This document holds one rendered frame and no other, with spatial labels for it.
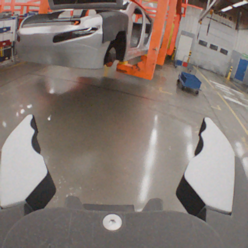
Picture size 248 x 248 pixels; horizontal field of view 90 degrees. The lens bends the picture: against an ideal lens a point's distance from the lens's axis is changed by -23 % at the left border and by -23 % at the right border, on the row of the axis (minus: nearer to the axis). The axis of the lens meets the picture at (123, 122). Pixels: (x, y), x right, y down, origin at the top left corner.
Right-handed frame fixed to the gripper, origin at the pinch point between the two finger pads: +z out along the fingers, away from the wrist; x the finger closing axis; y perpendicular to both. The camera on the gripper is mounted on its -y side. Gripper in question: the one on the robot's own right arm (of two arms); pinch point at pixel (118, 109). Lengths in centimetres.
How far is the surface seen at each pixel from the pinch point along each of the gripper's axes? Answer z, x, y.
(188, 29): 1140, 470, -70
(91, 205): 37, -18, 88
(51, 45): 177, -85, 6
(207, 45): 1093, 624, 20
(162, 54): 445, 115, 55
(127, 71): 276, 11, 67
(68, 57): 178, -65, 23
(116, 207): 37, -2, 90
